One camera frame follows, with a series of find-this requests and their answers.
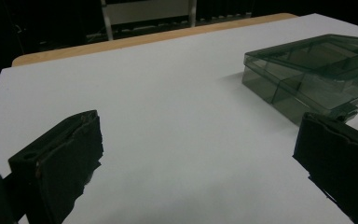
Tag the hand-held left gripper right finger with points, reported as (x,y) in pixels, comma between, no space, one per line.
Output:
(341,158)

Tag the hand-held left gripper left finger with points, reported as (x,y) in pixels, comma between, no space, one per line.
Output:
(65,155)

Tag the grey translucent plastic compartment box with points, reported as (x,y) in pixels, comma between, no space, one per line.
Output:
(307,87)

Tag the white metal stand frame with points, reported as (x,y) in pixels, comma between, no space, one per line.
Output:
(149,11)

